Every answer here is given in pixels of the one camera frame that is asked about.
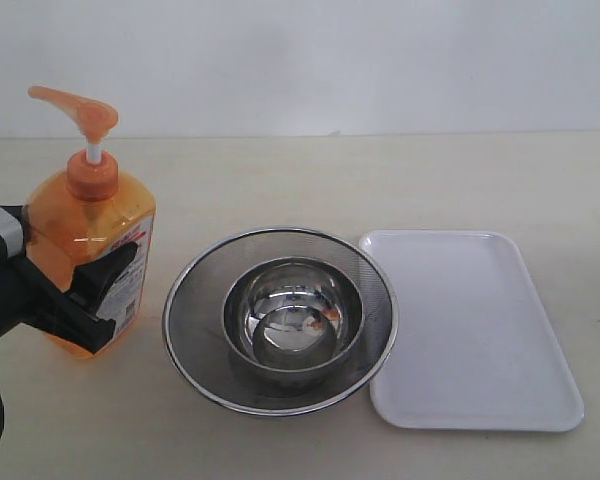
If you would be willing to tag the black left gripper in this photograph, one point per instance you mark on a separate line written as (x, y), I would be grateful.
(28, 296)

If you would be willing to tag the orange pump soap bottle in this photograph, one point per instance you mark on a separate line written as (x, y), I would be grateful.
(89, 209)

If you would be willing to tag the stainless steel bowl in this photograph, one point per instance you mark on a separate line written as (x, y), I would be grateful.
(292, 321)

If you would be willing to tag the steel mesh strainer basket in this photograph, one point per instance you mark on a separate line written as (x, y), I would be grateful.
(194, 338)

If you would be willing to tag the white plastic tray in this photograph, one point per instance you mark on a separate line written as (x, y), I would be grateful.
(475, 349)

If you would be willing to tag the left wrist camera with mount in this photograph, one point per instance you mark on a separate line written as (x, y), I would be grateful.
(12, 232)

